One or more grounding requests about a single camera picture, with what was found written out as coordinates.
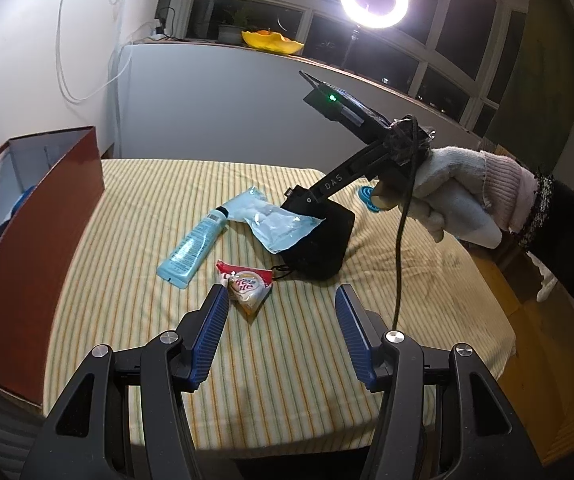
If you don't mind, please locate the blue fleece towel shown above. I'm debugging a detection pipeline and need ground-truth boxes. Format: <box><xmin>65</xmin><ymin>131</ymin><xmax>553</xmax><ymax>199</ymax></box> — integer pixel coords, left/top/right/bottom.
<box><xmin>9</xmin><ymin>185</ymin><xmax>38</xmax><ymax>216</ymax></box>

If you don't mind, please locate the black cable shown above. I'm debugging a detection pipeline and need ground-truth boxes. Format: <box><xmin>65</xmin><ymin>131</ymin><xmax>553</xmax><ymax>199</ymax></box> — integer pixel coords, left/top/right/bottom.
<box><xmin>392</xmin><ymin>117</ymin><xmax>420</xmax><ymax>332</ymax></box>

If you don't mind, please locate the light blue tube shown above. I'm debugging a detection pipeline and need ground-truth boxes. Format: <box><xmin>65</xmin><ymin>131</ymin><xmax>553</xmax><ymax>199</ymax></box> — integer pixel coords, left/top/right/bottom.
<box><xmin>157</xmin><ymin>207</ymin><xmax>230</xmax><ymax>291</ymax></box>

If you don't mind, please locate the yellow fruit bowl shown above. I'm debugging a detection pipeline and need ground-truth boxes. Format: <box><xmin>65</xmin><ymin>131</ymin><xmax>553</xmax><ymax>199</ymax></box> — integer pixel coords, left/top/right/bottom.
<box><xmin>241</xmin><ymin>30</ymin><xmax>305</xmax><ymax>56</ymax></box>

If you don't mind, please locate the white framed window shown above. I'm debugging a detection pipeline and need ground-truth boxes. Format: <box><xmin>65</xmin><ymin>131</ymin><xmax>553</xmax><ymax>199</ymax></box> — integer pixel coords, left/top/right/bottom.
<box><xmin>162</xmin><ymin>0</ymin><xmax>502</xmax><ymax>133</ymax></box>

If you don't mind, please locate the black tripod stand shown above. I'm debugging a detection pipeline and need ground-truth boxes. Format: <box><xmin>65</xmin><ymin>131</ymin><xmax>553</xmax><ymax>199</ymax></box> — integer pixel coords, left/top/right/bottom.
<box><xmin>344</xmin><ymin>27</ymin><xmax>361</xmax><ymax>70</ymax></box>

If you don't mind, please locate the red white snack packet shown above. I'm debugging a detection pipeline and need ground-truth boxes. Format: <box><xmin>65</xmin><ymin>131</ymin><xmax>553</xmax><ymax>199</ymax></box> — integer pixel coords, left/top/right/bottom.
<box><xmin>216</xmin><ymin>260</ymin><xmax>274</xmax><ymax>324</ymax></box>

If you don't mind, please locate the blue collapsible funnel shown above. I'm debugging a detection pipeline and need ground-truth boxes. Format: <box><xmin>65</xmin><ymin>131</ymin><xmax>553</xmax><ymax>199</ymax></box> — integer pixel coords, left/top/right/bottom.
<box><xmin>357</xmin><ymin>186</ymin><xmax>382</xmax><ymax>213</ymax></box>

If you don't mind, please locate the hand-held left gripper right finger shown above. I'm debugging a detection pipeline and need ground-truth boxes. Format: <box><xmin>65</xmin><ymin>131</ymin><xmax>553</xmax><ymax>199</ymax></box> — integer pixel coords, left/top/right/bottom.
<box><xmin>334</xmin><ymin>284</ymin><xmax>532</xmax><ymax>480</ymax></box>

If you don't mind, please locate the potted plant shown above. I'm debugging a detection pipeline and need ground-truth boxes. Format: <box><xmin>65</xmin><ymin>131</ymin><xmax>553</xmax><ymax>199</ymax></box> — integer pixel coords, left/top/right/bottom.
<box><xmin>217</xmin><ymin>7</ymin><xmax>258</xmax><ymax>45</ymax></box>

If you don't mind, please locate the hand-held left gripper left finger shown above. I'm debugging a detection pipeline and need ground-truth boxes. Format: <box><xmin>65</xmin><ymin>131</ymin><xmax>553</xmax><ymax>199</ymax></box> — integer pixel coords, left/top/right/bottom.
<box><xmin>24</xmin><ymin>284</ymin><xmax>231</xmax><ymax>480</ymax></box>

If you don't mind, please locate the person's right hand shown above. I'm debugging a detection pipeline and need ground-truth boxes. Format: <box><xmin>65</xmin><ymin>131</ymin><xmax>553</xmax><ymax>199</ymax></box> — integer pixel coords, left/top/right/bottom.
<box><xmin>372</xmin><ymin>145</ymin><xmax>538</xmax><ymax>250</ymax></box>

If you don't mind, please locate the dark red cardboard box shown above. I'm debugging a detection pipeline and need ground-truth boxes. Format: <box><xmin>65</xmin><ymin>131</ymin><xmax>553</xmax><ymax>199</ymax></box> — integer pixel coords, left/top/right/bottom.
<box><xmin>0</xmin><ymin>126</ymin><xmax>105</xmax><ymax>406</ymax></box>

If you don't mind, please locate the clear cotton ball packet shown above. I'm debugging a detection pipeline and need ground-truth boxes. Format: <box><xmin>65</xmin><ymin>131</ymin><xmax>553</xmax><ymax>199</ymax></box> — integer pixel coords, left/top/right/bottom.
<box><xmin>227</xmin><ymin>186</ymin><xmax>325</xmax><ymax>253</ymax></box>

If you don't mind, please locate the green curtain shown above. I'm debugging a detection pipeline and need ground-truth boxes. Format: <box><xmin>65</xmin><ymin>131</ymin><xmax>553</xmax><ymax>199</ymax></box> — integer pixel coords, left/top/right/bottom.
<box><xmin>484</xmin><ymin>0</ymin><xmax>574</xmax><ymax>171</ymax></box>

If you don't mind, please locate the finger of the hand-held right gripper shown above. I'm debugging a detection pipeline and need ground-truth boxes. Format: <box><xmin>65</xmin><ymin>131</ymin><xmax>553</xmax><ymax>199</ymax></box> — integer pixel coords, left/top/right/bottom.
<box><xmin>282</xmin><ymin>186</ymin><xmax>326</xmax><ymax>213</ymax></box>

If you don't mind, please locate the striped yellow tablecloth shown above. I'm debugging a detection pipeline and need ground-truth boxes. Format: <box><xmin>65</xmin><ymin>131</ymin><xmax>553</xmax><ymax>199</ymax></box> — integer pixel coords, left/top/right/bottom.
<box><xmin>42</xmin><ymin>157</ymin><xmax>518</xmax><ymax>461</ymax></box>

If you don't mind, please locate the black fabric pouch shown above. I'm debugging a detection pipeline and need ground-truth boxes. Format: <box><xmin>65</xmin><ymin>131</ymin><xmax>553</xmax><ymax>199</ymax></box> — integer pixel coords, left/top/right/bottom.
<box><xmin>272</xmin><ymin>200</ymin><xmax>356</xmax><ymax>282</ymax></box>

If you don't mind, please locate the white cable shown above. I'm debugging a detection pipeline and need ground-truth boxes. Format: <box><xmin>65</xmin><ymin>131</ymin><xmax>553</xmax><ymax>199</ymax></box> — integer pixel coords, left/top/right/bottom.
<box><xmin>57</xmin><ymin>0</ymin><xmax>135</xmax><ymax>158</ymax></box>

